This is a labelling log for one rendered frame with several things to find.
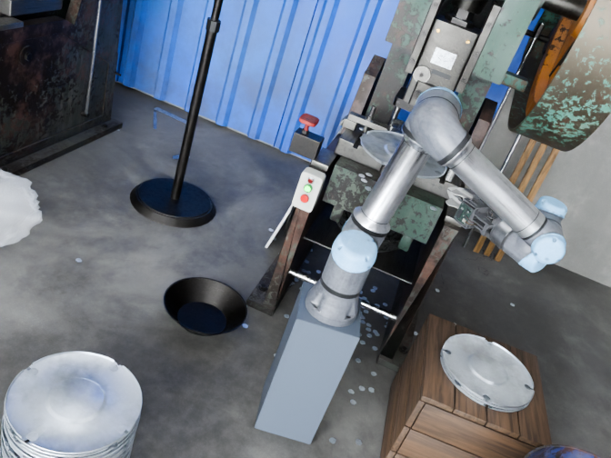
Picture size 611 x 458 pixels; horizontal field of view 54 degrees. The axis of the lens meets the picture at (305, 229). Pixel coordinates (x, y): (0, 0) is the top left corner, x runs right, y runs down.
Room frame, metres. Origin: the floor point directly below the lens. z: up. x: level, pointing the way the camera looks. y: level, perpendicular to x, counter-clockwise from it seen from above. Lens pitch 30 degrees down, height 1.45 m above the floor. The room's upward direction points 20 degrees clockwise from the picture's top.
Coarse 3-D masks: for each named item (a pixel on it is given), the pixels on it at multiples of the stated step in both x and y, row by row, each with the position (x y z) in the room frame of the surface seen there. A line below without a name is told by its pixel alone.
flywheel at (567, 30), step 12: (588, 0) 2.03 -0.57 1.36; (588, 12) 1.99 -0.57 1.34; (564, 24) 2.35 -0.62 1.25; (576, 24) 2.02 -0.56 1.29; (552, 36) 2.38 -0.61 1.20; (564, 36) 2.33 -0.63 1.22; (576, 36) 2.03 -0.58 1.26; (552, 48) 2.31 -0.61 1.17; (564, 48) 2.23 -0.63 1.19; (552, 60) 2.28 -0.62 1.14; (540, 72) 2.25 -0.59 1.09; (540, 84) 2.19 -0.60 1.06; (528, 96) 2.21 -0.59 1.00; (540, 96) 2.10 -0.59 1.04; (528, 108) 2.09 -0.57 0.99
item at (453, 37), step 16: (448, 16) 2.09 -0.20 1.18; (432, 32) 2.03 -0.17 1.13; (448, 32) 2.02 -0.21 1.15; (464, 32) 2.02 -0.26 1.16; (432, 48) 2.03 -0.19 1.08; (448, 48) 2.02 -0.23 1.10; (464, 48) 2.02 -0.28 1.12; (416, 64) 2.03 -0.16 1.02; (432, 64) 2.02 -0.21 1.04; (448, 64) 2.02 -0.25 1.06; (464, 64) 2.01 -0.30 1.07; (416, 80) 2.01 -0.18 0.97; (432, 80) 2.02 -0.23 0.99; (448, 80) 2.02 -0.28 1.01; (416, 96) 1.98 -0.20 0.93
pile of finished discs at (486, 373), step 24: (456, 336) 1.57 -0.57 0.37; (480, 336) 1.61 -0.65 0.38; (456, 360) 1.45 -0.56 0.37; (480, 360) 1.49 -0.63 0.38; (504, 360) 1.54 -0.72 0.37; (456, 384) 1.36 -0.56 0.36; (480, 384) 1.38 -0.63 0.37; (504, 384) 1.42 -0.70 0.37; (528, 384) 1.46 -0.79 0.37; (504, 408) 1.32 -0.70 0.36
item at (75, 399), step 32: (32, 384) 0.91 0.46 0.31; (64, 384) 0.93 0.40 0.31; (96, 384) 0.97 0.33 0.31; (128, 384) 1.00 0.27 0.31; (32, 416) 0.83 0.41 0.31; (64, 416) 0.86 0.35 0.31; (96, 416) 0.89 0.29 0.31; (128, 416) 0.92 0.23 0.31; (64, 448) 0.79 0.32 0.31; (96, 448) 0.82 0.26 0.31
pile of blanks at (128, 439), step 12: (12, 432) 0.79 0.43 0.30; (132, 432) 0.90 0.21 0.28; (12, 444) 0.79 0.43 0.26; (24, 444) 0.78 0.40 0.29; (120, 444) 0.86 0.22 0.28; (132, 444) 0.93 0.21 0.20; (0, 456) 0.82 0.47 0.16; (12, 456) 0.79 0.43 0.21; (24, 456) 0.78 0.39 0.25; (36, 456) 0.77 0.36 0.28; (48, 456) 0.77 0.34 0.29; (60, 456) 0.77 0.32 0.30; (72, 456) 0.78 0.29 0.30; (84, 456) 0.80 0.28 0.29; (96, 456) 0.81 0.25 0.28; (108, 456) 0.83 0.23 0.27; (120, 456) 0.87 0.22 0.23
